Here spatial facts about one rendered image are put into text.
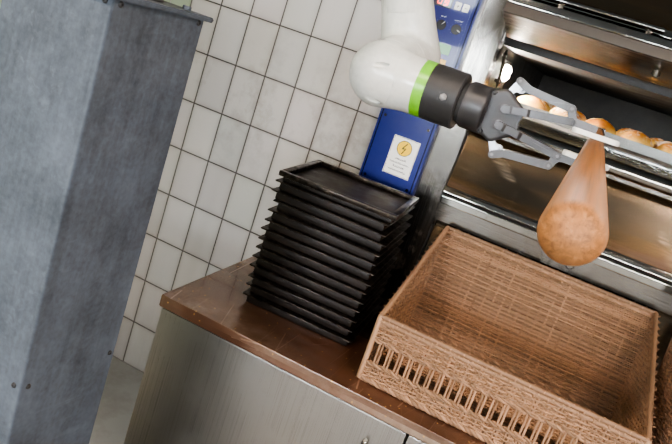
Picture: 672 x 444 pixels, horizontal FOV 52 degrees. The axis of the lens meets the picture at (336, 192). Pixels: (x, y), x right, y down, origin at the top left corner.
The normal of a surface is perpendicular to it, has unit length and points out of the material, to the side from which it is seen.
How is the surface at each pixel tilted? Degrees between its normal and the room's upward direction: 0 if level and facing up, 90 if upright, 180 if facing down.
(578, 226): 80
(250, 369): 90
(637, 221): 70
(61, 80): 90
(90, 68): 90
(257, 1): 90
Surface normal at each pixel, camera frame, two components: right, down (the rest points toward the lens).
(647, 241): -0.22, -0.22
